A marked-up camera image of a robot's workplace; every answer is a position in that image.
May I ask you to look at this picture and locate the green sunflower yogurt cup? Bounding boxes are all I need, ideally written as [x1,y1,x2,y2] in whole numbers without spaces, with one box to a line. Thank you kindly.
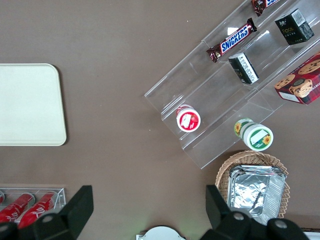
[233,117,274,152]

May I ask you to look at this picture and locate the red strawberry yogurt cup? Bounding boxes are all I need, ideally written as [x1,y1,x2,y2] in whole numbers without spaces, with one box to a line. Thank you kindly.
[175,104,202,133]

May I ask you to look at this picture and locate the beige wicker basket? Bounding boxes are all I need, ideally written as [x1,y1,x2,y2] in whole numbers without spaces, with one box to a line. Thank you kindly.
[214,149,291,221]

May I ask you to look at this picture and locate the black Face carton box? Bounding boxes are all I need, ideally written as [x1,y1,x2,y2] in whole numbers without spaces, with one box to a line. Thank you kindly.
[274,8,315,46]
[228,52,260,85]

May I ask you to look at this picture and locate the red cola can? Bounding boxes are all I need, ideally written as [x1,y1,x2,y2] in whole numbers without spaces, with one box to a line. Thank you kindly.
[18,191,60,230]
[0,192,36,223]

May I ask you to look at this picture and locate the clear acrylic can holder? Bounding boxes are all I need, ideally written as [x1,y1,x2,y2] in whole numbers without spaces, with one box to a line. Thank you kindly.
[0,187,66,223]

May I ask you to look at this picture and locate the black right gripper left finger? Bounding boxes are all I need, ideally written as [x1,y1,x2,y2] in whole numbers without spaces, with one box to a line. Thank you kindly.
[0,185,95,240]

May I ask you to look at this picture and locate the Snickers chocolate bar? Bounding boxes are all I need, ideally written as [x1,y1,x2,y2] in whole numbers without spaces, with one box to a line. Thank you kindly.
[250,0,280,17]
[205,17,258,64]

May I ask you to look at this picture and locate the cream plastic tray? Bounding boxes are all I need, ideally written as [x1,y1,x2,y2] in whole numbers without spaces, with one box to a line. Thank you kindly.
[0,63,68,147]

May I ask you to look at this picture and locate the red plaid cookie box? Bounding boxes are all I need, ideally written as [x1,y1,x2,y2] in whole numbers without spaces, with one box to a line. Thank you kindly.
[273,51,320,106]

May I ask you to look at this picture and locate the aluminium foil tray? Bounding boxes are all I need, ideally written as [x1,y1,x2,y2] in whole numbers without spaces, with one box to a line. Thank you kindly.
[228,164,287,226]

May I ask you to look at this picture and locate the clear acrylic stepped display shelf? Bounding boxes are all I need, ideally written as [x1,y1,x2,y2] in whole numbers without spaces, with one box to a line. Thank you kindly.
[144,0,320,170]

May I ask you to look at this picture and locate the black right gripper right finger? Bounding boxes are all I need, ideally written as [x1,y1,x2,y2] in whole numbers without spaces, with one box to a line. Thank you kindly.
[201,184,307,240]

